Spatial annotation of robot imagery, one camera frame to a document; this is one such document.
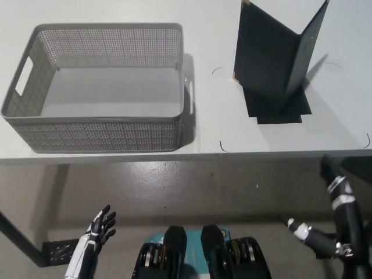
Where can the grey perforated plastic basket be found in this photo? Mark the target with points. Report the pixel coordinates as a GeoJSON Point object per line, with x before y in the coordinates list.
{"type": "Point", "coordinates": [101, 132]}

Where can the black metal table leg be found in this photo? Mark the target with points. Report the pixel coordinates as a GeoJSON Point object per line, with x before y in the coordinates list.
{"type": "Point", "coordinates": [26, 241]}

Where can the black table frame bracket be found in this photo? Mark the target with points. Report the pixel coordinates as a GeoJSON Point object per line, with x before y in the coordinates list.
{"type": "Point", "coordinates": [359, 167]}

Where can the black tape patch on table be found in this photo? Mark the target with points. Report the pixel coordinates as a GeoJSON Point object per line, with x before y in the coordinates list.
{"type": "Point", "coordinates": [299, 106]}

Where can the black tape patch on floor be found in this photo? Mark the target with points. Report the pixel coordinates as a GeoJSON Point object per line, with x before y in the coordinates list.
{"type": "Point", "coordinates": [61, 251]}

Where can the black hardcover notebook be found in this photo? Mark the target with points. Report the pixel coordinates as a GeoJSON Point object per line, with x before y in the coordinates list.
{"type": "Point", "coordinates": [261, 52]}

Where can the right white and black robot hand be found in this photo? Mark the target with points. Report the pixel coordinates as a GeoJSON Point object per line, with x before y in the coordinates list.
{"type": "Point", "coordinates": [347, 221]}

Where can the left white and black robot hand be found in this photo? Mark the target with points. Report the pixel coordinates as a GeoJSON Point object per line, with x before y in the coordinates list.
{"type": "Point", "coordinates": [87, 244]}

